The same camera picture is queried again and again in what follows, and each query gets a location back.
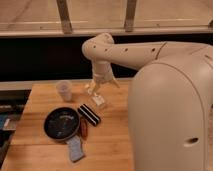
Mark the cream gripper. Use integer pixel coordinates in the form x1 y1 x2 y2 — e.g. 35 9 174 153
87 62 120 96

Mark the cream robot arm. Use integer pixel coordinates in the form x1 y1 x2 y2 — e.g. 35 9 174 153
82 33 213 171

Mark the dark ceramic bowl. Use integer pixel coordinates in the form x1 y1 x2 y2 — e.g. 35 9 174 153
44 107 80 141

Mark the black white striped box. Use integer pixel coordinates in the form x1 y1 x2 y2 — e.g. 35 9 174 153
77 104 101 126

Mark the translucent plastic cup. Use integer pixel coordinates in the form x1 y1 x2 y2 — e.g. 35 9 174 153
56 80 72 102

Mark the grey blue sponge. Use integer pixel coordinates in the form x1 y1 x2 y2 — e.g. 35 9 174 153
66 135 85 162

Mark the clutter beside table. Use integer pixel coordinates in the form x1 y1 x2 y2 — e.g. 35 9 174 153
0 104 23 159

